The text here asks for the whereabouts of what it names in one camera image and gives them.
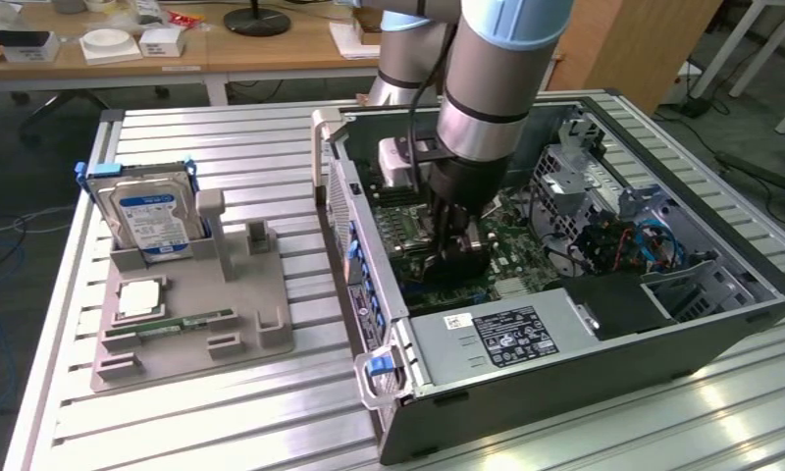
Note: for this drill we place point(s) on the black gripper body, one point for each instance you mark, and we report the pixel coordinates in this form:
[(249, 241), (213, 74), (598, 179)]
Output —
[(468, 184)]

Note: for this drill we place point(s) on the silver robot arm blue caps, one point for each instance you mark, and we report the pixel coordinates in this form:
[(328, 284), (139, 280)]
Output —
[(491, 73)]

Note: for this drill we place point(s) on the blue slot latch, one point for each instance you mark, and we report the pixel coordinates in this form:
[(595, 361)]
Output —
[(377, 315), (364, 273), (371, 295), (352, 243)]

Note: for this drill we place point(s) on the CPU socket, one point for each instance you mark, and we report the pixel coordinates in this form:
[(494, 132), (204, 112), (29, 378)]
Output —
[(420, 223)]

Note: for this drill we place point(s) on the metal socket cover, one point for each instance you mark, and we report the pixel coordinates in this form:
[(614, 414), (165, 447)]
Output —
[(494, 205)]

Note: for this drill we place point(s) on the green RAM stick white label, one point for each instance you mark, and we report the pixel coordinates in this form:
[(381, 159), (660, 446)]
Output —
[(413, 252)]

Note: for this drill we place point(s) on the green motherboard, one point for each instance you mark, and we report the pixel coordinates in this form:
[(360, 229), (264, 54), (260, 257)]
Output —
[(518, 255)]

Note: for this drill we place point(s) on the small silver heatsink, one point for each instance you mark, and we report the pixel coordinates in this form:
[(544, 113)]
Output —
[(514, 289)]

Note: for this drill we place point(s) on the perforated silver drive cage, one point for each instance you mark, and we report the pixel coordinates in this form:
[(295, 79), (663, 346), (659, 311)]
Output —
[(563, 167)]

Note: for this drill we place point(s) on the silver power supply unit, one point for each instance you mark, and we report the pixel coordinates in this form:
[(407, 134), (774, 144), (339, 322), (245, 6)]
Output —
[(446, 353)]

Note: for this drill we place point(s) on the blue case release latch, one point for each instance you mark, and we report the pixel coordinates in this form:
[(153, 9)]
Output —
[(379, 366)]

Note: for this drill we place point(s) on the white paper stack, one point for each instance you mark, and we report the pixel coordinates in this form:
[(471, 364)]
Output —
[(349, 41)]

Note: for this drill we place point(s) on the black open PC case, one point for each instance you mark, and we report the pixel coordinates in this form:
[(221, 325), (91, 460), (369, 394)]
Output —
[(563, 392)]

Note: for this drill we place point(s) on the open cardboard box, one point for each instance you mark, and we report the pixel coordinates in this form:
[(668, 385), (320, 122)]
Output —
[(367, 22)]

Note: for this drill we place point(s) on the black power adapter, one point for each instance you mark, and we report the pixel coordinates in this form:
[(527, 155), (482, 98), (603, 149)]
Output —
[(694, 109)]

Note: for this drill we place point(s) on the wooden cabinet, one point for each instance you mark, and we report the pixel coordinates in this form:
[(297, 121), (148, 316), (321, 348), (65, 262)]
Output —
[(642, 49)]

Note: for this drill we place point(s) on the silver disk bay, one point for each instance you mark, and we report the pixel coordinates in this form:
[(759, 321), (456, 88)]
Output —
[(714, 289)]

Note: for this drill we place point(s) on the white box red button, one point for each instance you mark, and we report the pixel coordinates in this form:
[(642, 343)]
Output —
[(686, 86)]

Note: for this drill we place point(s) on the grey parts rack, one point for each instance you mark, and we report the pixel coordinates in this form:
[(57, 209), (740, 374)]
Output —
[(189, 299)]

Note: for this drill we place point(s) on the hard disk in blue caddy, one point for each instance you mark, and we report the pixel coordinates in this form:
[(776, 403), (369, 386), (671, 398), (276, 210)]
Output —
[(147, 216)]

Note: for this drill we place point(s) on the black lamp base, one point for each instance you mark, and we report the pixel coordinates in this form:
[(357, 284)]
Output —
[(259, 24)]

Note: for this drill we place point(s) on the silver CPU chip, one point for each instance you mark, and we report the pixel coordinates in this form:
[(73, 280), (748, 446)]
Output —
[(137, 298)]

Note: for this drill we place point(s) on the red packet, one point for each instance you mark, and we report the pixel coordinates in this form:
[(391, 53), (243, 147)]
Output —
[(187, 20)]

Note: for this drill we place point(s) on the small white labelled box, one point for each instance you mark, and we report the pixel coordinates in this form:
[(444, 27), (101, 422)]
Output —
[(163, 43)]

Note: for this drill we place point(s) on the silver black pouch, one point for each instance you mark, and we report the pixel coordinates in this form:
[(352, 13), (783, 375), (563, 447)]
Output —
[(149, 12)]

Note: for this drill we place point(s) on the white square holder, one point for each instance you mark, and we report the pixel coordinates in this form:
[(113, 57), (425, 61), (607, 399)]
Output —
[(108, 46)]

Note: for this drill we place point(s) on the grey cup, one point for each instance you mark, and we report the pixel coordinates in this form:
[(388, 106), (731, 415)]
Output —
[(69, 6)]

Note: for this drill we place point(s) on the white box black lid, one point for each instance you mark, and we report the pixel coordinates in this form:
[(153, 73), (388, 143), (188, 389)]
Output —
[(25, 46)]

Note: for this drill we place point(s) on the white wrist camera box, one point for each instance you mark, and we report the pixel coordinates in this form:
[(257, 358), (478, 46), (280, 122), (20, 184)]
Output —
[(399, 164)]

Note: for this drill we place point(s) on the white table frame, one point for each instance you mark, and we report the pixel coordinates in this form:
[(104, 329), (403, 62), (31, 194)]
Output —
[(726, 49)]

